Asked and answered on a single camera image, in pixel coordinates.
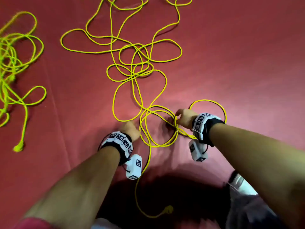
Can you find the person's right hand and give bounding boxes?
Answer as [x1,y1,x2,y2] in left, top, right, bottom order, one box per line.
[175,108,200,132]

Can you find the person's left hand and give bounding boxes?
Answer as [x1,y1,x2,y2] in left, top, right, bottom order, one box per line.
[119,119,142,141]

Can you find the person's left forearm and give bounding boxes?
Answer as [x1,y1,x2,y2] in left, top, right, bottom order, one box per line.
[21,145,122,229]

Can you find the person's right forearm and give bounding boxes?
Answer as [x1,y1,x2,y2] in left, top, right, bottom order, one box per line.
[209,122,305,229]

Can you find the person's dark trousers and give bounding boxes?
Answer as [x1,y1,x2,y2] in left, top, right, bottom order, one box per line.
[224,191,291,229]

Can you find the black marker wristband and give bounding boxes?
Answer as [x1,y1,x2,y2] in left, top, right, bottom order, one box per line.
[98,131,135,165]
[192,112,226,147]

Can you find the pink shirt sleeve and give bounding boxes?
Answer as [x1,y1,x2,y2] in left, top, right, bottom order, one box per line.
[12,216,60,229]

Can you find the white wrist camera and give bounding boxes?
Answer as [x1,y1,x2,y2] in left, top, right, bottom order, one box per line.
[189,140,208,163]
[125,154,143,180]

